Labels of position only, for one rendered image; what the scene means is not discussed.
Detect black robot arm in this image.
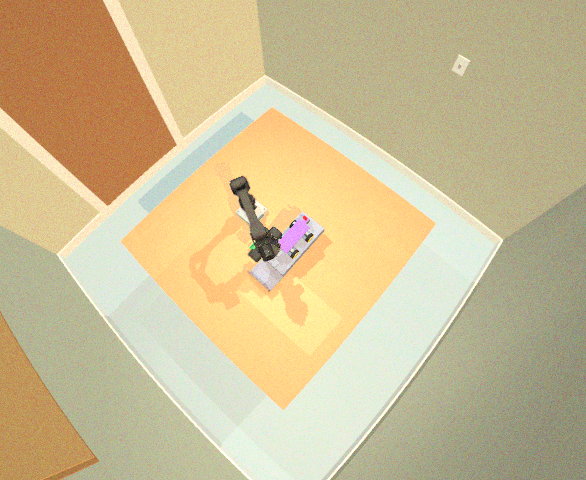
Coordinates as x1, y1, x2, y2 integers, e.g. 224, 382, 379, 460
229, 175, 281, 262

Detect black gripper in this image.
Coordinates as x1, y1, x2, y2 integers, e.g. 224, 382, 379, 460
247, 226, 282, 263

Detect purple wheeled trolley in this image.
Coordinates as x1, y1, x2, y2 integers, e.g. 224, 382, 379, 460
277, 218, 314, 259

